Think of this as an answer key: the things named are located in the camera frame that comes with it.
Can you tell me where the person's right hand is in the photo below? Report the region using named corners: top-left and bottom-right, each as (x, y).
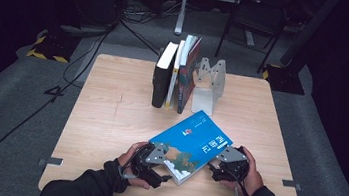
top-left (217, 143), bottom-right (269, 196)

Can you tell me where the black yellow striped base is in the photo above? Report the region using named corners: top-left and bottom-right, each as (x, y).
top-left (25, 28), bottom-right (82, 66)

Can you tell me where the black chair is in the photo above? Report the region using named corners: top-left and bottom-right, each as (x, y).
top-left (212, 0), bottom-right (290, 77)

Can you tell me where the grey tape strip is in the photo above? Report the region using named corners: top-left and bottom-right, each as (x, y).
top-left (281, 179), bottom-right (303, 191)

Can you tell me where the left hand-held gripper cable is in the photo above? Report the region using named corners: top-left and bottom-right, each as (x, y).
top-left (106, 162), bottom-right (140, 196)

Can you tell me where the straight black floor cable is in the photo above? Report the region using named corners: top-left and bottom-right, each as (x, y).
top-left (116, 20), bottom-right (164, 56)

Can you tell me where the thin yellow book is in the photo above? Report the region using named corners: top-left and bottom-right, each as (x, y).
top-left (164, 38), bottom-right (187, 110)

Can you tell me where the person's left hand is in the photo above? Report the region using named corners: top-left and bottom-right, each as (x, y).
top-left (114, 138), bottom-right (158, 191)

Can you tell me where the long black floor cable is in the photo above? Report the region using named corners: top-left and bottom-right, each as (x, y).
top-left (0, 5), bottom-right (121, 196)

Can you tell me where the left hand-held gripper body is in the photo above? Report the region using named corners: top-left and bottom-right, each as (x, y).
top-left (128, 138), bottom-right (170, 182)

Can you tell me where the translucent expandable book stand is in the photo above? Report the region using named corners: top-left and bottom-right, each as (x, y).
top-left (189, 55), bottom-right (228, 118)

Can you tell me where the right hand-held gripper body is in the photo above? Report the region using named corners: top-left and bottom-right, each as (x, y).
top-left (213, 143), bottom-right (253, 186)

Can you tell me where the red and blue illustrated book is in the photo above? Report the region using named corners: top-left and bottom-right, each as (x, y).
top-left (174, 34), bottom-right (204, 116)

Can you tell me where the black stand with striped base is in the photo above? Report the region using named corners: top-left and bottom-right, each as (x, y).
top-left (260, 0), bottom-right (342, 99)

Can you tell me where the grey metal desk frame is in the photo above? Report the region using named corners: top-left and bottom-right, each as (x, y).
top-left (173, 0), bottom-right (262, 50)

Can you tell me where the black hardcover book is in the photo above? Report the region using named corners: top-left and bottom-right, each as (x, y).
top-left (149, 40), bottom-right (179, 111)

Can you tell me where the bright blue paperback book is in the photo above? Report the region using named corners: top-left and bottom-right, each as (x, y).
top-left (144, 104), bottom-right (238, 192)

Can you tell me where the bundle of floor cables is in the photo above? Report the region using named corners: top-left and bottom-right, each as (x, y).
top-left (120, 0), bottom-right (182, 30)

